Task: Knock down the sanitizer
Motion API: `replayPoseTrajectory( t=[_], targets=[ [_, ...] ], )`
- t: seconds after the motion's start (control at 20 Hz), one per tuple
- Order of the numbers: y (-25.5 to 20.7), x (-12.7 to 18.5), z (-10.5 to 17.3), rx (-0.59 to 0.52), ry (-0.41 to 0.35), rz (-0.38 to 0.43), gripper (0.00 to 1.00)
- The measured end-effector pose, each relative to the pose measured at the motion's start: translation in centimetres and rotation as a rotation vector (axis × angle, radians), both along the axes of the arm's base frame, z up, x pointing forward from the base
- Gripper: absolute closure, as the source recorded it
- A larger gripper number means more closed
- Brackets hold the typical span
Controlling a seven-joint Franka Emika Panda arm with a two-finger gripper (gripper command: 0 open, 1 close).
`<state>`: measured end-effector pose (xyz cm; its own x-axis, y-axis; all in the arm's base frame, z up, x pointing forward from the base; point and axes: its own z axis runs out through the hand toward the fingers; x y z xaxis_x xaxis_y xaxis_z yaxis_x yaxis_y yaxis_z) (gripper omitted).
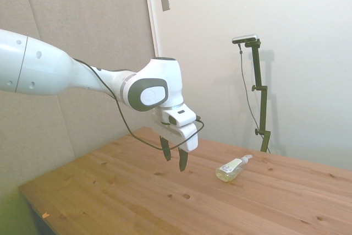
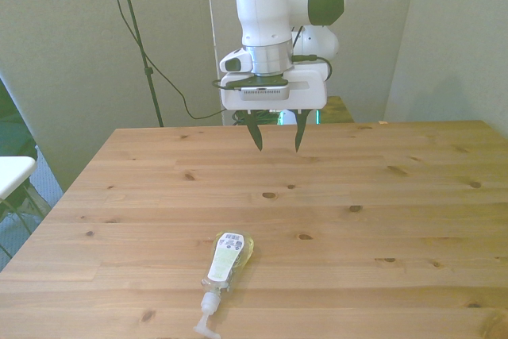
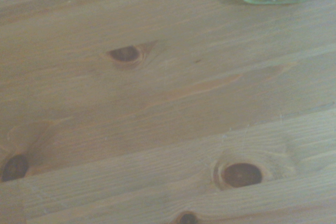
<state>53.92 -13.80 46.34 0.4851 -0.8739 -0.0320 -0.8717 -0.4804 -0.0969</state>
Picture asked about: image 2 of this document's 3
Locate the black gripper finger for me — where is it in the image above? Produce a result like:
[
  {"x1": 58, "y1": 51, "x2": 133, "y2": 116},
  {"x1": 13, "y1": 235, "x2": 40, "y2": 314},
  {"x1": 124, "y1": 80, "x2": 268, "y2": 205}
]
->
[
  {"x1": 244, "y1": 110, "x2": 264, "y2": 152},
  {"x1": 294, "y1": 109, "x2": 311, "y2": 154}
]

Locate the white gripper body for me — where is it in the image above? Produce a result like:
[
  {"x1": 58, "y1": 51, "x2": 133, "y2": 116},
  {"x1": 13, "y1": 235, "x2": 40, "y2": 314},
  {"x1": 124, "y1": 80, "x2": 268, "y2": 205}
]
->
[{"x1": 220, "y1": 68, "x2": 329, "y2": 113}]

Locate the clear yellow sanitizer pump bottle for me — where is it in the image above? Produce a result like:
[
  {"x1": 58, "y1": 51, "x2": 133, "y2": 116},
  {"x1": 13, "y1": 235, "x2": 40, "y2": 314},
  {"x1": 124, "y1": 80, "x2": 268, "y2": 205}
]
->
[{"x1": 192, "y1": 230, "x2": 256, "y2": 339}]

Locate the white partition edge strip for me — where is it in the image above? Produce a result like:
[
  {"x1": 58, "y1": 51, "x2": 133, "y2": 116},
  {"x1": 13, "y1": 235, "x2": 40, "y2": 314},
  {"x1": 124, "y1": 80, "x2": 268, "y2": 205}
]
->
[{"x1": 204, "y1": 0, "x2": 225, "y2": 126}]

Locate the black tripod stand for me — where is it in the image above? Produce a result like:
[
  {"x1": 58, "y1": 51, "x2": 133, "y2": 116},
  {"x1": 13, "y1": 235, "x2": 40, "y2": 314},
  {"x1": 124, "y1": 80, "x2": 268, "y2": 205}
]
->
[{"x1": 112, "y1": 0, "x2": 165, "y2": 128}]

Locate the white chair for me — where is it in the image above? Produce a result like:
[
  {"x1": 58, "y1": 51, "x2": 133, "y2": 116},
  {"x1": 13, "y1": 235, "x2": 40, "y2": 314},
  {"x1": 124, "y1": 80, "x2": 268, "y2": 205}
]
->
[{"x1": 0, "y1": 76, "x2": 53, "y2": 261}]

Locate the white folding table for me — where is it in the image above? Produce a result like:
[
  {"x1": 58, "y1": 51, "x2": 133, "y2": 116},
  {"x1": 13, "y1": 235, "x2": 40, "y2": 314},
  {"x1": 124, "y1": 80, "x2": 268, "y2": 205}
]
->
[{"x1": 0, "y1": 156, "x2": 38, "y2": 201}]

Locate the coiled green cable bundle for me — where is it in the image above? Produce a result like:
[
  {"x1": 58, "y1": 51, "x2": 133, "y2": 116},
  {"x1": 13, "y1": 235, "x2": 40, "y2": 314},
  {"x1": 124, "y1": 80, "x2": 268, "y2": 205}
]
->
[{"x1": 231, "y1": 110, "x2": 279, "y2": 127}]

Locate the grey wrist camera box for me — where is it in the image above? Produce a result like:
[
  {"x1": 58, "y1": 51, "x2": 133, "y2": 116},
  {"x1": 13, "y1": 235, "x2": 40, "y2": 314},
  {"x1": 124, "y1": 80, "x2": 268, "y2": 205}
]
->
[{"x1": 237, "y1": 83, "x2": 291, "y2": 102}]

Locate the long black hanging cable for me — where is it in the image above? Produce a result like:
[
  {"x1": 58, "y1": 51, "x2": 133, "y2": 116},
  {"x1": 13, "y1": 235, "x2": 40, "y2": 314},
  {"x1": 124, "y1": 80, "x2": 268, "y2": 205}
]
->
[{"x1": 97, "y1": 0, "x2": 225, "y2": 121}]

